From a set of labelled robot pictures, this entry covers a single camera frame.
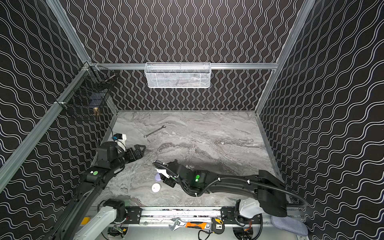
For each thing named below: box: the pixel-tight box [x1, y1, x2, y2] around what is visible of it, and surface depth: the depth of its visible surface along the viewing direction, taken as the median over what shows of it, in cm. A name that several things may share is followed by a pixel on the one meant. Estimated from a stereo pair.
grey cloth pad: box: [271, 216, 309, 237], surface depth 72 cm
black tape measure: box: [211, 217, 225, 234], surface depth 71 cm
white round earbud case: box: [151, 182, 161, 193], surface depth 84 cm
